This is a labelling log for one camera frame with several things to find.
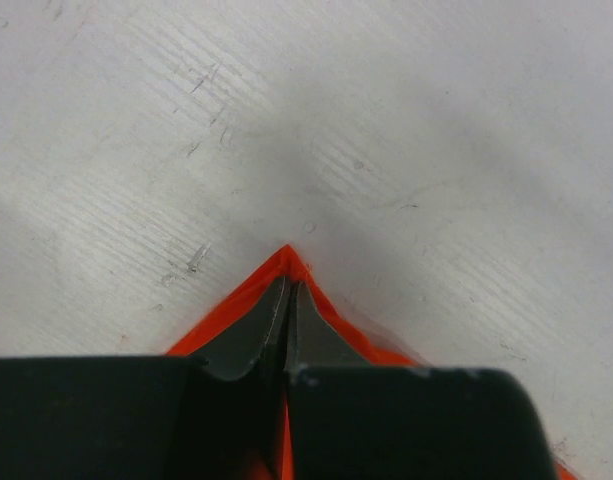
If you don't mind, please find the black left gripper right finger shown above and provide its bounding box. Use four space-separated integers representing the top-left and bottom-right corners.
285 283 557 479

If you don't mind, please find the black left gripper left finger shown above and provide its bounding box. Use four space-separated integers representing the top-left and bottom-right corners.
0 277 290 479

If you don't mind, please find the orange t-shirt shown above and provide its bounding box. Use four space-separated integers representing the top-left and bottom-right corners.
171 246 571 479

